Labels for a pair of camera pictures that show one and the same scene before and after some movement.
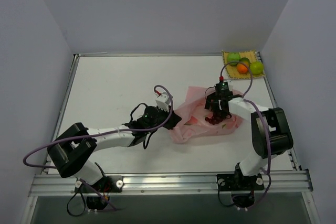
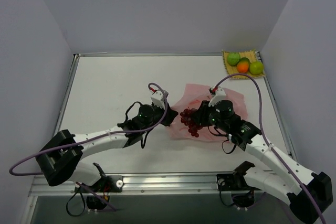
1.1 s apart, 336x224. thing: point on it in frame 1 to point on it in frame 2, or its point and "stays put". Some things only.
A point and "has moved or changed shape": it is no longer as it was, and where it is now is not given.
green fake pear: x=256 y=67 stays put
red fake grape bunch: x=213 y=120 has moved or changed shape
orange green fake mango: x=241 y=67 stays put
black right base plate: x=239 y=182 stays put
